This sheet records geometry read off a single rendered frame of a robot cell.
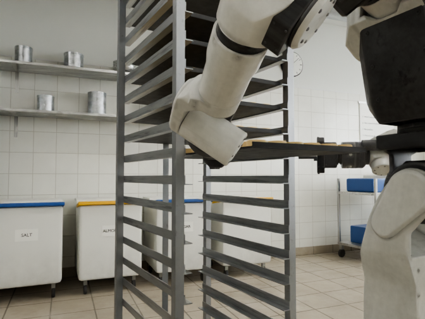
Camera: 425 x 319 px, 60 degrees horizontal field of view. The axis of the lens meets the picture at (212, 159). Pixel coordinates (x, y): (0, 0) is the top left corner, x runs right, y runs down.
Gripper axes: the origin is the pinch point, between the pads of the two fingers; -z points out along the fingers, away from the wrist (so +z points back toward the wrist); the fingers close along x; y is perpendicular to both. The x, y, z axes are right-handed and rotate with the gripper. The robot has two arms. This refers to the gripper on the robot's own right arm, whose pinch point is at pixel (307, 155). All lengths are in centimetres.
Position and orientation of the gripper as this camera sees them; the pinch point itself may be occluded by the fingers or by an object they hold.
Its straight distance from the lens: 129.5
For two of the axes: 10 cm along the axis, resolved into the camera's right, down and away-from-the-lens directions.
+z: 9.7, -0.1, -2.5
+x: 0.0, -10.0, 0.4
